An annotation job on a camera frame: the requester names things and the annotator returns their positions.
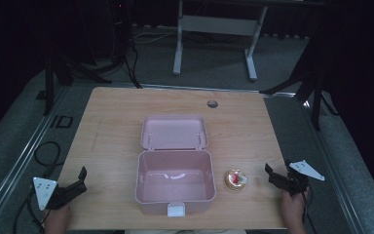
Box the black looped floor cable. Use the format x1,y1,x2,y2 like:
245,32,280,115
32,140,64,178

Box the black metal stand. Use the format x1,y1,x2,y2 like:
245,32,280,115
35,38,113,117
259,28,340,132

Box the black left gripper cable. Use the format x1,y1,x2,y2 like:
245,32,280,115
12,186,48,234

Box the black hanging cables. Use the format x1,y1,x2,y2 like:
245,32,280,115
122,38,144,90

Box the person's left hand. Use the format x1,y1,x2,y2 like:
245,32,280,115
43,203,73,234

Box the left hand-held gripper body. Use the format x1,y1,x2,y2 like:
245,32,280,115
32,176,86,212

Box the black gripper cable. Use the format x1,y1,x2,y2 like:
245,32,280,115
301,185,318,234
12,186,48,234

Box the pink plastic box with lid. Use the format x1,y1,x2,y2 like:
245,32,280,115
134,114,217,218

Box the dark computer tower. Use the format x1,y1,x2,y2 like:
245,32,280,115
108,0,134,64

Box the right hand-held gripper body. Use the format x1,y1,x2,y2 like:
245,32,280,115
271,159,326,197

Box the person's right hand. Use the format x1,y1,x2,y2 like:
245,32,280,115
280,187,310,234

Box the white metal desk frame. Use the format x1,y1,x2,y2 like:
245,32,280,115
172,0,270,82

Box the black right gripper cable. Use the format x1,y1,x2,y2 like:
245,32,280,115
301,185,318,234

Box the white floor cable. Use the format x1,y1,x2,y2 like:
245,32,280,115
131,28,180,45

